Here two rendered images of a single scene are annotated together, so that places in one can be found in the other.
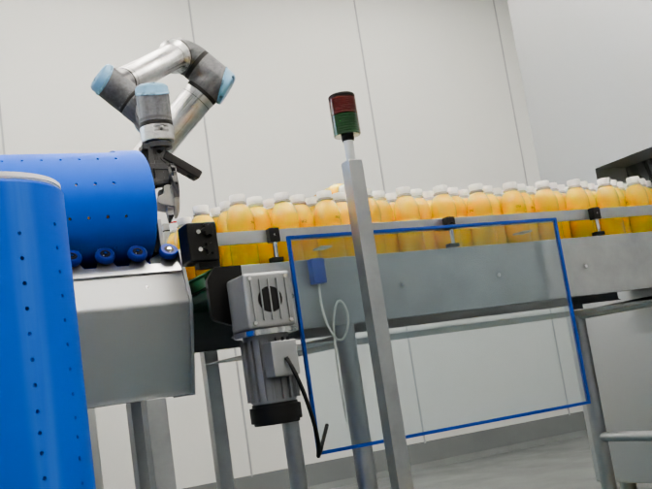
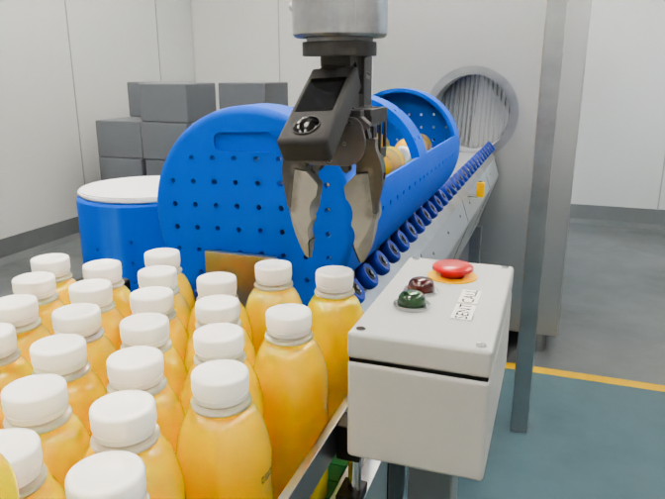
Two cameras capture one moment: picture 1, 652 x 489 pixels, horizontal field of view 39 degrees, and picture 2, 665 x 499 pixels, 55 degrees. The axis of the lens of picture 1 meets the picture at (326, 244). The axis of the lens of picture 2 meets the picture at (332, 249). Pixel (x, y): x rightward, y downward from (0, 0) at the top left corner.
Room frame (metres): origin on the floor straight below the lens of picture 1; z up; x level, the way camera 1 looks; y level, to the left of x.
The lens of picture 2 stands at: (2.88, -0.03, 1.28)
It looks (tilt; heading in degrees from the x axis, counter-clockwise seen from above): 16 degrees down; 137
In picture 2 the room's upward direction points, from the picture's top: straight up
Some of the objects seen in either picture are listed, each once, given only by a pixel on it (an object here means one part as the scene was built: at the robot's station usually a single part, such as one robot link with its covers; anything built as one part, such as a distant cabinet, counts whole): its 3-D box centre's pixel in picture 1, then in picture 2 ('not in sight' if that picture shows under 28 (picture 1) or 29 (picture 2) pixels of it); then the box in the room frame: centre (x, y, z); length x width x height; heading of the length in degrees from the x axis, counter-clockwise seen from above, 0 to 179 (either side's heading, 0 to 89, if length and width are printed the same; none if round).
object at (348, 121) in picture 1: (345, 125); not in sight; (2.09, -0.09, 1.18); 0.06 x 0.06 x 0.05
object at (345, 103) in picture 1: (342, 107); not in sight; (2.09, -0.09, 1.23); 0.06 x 0.06 x 0.04
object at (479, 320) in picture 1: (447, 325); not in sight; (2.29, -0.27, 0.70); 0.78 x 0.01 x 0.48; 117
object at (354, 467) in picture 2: not in sight; (351, 458); (2.53, 0.32, 0.94); 0.03 x 0.02 x 0.08; 117
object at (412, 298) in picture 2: not in sight; (412, 298); (2.59, 0.33, 1.11); 0.02 x 0.02 x 0.01
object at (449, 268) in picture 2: not in sight; (452, 269); (2.56, 0.41, 1.11); 0.04 x 0.04 x 0.01
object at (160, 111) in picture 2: not in sight; (197, 162); (-1.32, 2.52, 0.59); 1.20 x 0.80 x 1.19; 27
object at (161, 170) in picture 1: (158, 166); (341, 106); (2.42, 0.41, 1.24); 0.09 x 0.08 x 0.12; 117
